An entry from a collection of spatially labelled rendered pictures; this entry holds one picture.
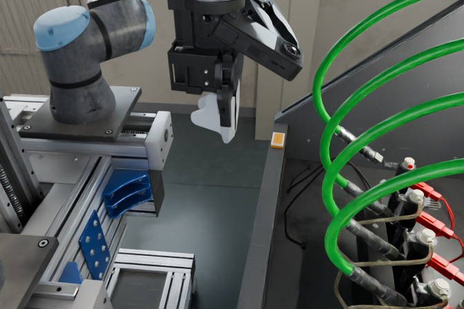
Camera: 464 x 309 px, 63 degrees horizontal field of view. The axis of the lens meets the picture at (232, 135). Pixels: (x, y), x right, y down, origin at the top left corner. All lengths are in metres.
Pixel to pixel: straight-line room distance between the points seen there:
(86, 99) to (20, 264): 0.40
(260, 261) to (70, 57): 0.56
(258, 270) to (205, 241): 1.25
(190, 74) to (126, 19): 0.47
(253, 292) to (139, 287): 0.95
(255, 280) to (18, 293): 0.36
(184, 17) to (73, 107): 0.52
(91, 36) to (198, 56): 0.47
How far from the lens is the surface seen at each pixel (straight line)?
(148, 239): 2.00
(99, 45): 0.90
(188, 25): 0.47
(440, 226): 0.68
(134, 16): 0.94
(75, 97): 0.92
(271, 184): 0.86
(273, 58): 0.45
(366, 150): 0.70
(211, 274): 1.84
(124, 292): 1.60
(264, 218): 0.79
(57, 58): 0.89
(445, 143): 1.12
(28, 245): 0.71
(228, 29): 0.45
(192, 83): 0.48
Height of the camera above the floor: 1.54
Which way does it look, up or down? 37 degrees down
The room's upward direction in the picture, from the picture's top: straight up
